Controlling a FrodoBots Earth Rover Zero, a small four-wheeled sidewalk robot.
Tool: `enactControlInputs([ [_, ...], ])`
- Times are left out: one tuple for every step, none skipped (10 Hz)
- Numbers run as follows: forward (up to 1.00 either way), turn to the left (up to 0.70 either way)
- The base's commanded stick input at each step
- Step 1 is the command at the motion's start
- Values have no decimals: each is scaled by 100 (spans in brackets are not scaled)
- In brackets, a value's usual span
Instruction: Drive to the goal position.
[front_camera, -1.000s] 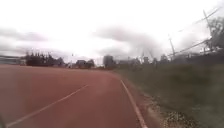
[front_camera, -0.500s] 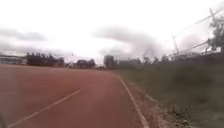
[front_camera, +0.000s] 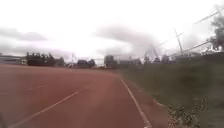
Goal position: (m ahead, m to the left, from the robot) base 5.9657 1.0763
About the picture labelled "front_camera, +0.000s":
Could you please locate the long low building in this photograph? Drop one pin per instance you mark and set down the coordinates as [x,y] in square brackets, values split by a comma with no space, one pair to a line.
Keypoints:
[10,60]

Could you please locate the tall tree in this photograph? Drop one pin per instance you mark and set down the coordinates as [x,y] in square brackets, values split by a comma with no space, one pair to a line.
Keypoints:
[218,36]

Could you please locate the utility pole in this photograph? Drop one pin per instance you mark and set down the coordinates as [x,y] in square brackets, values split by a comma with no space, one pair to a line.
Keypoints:
[179,41]

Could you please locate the clump of dark trees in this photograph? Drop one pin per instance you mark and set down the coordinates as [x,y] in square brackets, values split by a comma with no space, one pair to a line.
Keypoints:
[85,63]

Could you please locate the red running track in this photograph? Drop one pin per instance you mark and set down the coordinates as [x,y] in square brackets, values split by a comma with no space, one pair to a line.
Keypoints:
[83,106]

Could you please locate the dark tree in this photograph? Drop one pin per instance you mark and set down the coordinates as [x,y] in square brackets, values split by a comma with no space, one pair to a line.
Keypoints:
[109,61]

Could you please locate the grass bank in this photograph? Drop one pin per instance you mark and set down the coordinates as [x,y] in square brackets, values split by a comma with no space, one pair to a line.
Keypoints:
[173,83]

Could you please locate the row of dark trees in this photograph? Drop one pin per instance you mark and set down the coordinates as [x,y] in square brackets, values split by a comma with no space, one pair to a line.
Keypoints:
[40,60]

